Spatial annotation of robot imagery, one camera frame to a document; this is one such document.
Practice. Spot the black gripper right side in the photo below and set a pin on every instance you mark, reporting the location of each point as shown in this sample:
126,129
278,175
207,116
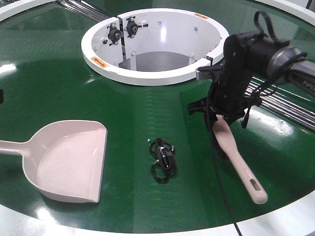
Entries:
226,97

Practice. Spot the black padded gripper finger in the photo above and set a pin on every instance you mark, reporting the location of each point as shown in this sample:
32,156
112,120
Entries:
1,96

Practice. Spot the pink hand brush black bristles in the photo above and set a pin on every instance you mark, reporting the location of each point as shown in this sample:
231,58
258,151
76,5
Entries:
226,141

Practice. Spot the pink plastic dustpan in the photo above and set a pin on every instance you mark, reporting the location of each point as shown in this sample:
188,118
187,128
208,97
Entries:
64,160

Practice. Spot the orange warning sticker front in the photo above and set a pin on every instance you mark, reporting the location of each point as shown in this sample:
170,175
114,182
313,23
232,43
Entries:
99,62

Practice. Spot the orange warning sticker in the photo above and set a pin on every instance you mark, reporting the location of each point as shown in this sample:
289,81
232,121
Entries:
99,62
201,16

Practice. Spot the orange warning sticker rear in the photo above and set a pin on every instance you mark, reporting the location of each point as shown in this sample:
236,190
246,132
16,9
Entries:
201,16

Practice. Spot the steel rollers top-left strip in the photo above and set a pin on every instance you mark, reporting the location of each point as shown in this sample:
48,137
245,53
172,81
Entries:
83,9

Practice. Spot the grey camera on right-side gripper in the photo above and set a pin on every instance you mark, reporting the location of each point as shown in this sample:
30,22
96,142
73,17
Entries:
210,72

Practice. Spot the white central ring housing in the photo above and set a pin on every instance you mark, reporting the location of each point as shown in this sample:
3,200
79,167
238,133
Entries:
167,52

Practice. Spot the black bearing mount left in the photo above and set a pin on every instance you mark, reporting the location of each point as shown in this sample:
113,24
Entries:
114,34

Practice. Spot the black bearing mount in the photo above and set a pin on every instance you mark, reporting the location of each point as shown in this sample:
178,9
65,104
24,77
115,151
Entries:
114,34
132,27

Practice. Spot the black bearing mount right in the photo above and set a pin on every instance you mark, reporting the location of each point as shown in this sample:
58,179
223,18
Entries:
132,27

